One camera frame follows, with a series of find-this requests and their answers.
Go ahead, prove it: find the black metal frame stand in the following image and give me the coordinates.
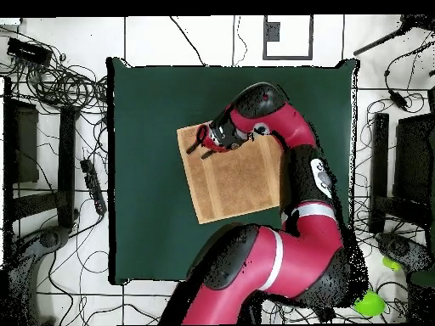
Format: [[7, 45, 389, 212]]
[[2, 76, 80, 239], [369, 112, 435, 235]]

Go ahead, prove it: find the orange-tan terry towel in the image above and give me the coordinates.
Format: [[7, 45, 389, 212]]
[[176, 122, 285, 225]]

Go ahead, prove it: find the small green object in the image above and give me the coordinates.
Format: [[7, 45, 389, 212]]
[[381, 256, 403, 273]]

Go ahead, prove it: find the black floor cable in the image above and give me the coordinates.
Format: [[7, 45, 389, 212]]
[[168, 14, 207, 66]]

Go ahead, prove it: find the black cable tangle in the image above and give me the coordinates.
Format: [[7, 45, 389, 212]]
[[0, 26, 109, 116]]

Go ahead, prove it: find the dark tripod base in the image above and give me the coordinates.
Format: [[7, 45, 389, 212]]
[[375, 232, 431, 273], [0, 226, 71, 325]]

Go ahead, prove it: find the bright green ball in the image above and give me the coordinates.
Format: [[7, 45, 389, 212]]
[[353, 289, 387, 318]]

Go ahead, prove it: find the black power strip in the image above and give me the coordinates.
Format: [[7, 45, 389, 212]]
[[80, 158, 108, 216]]

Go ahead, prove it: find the black power adapter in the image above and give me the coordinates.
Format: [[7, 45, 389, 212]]
[[387, 88, 410, 112]]

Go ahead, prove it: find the black tripod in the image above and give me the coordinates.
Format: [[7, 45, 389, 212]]
[[353, 14, 435, 57]]

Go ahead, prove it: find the grey square floor frame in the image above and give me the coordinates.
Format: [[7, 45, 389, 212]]
[[262, 14, 314, 61]]

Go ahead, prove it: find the dark green table cloth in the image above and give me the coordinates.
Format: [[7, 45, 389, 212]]
[[106, 56, 360, 285]]

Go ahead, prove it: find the black electronics box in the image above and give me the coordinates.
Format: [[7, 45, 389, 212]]
[[7, 37, 54, 66]]

